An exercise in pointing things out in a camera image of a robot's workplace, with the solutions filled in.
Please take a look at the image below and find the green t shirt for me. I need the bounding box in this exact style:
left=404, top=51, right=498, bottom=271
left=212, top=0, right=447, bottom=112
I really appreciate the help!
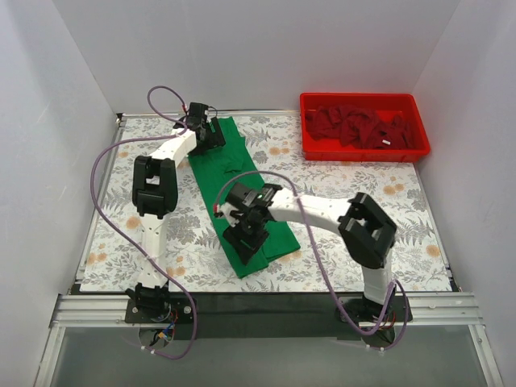
left=189, top=118, right=300, bottom=279

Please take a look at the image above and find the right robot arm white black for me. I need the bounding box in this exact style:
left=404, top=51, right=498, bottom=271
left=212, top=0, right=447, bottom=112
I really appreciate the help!
left=215, top=182, right=397, bottom=321

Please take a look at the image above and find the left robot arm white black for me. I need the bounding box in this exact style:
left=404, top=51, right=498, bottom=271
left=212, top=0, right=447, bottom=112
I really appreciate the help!
left=127, top=102, right=226, bottom=323

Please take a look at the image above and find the black front crossbar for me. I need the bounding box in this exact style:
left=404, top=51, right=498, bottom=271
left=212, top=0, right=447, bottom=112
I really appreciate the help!
left=193, top=293, right=360, bottom=341

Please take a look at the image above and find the dark red t shirt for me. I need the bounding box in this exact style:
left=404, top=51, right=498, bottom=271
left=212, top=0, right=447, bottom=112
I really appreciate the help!
left=306, top=105, right=414, bottom=150

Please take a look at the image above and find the floral patterned table mat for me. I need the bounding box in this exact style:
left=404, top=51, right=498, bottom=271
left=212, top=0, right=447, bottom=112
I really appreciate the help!
left=79, top=114, right=452, bottom=293

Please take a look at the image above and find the red plastic bin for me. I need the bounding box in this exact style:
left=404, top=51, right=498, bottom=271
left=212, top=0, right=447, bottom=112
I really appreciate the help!
left=300, top=93, right=431, bottom=163

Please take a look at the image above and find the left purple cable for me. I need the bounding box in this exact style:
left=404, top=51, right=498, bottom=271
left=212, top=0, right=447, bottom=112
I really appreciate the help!
left=90, top=85, right=198, bottom=360

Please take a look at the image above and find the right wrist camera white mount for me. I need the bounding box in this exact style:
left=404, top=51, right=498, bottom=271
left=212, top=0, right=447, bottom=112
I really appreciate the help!
left=214, top=202, right=243, bottom=227

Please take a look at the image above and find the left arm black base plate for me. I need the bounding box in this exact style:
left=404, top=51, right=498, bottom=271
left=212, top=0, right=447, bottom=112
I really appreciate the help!
left=124, top=297, right=193, bottom=324

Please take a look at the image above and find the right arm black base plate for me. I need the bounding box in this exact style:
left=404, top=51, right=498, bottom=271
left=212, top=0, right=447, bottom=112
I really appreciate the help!
left=339, top=295, right=413, bottom=323

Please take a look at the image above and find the aluminium frame rail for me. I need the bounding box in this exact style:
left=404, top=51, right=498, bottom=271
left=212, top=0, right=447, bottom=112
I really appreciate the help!
left=51, top=292, right=485, bottom=327

